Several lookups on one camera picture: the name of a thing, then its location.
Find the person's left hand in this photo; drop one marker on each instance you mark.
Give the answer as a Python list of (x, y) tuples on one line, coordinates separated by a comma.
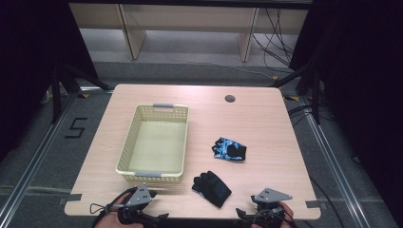
[(111, 222)]

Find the cream plastic perforated basket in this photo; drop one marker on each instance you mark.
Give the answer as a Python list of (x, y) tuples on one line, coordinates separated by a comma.
[(157, 144)]

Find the black curtain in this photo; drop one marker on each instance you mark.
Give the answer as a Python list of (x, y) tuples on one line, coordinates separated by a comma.
[(28, 63), (364, 79)]

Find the blue patterned fingerless glove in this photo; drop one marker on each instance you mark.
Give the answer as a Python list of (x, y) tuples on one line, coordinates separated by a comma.
[(233, 150)]

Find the yellow black hazard tape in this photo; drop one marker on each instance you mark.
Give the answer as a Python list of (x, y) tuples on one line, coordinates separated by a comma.
[(292, 98)]

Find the black metal stand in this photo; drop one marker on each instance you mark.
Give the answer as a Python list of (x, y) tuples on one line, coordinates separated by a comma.
[(309, 88), (63, 91)]

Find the light wooden desk frame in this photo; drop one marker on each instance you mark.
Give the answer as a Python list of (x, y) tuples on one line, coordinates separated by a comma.
[(190, 19)]

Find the black mesh fingerless glove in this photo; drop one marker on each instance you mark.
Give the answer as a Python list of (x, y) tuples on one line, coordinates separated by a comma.
[(213, 189)]

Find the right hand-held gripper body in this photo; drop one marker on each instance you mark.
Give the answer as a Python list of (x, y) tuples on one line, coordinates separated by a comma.
[(269, 198)]

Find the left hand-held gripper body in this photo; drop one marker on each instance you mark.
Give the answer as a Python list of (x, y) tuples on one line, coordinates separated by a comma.
[(138, 196)]

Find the person's right hand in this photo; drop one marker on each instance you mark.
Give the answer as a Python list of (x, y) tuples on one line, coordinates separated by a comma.
[(287, 213)]

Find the grey tape strip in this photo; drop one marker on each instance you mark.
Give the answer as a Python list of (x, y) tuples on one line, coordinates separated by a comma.
[(73, 198), (315, 204)]

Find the aluminium floor rail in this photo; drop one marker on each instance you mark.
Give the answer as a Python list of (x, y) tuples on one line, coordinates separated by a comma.
[(34, 158), (332, 164)]

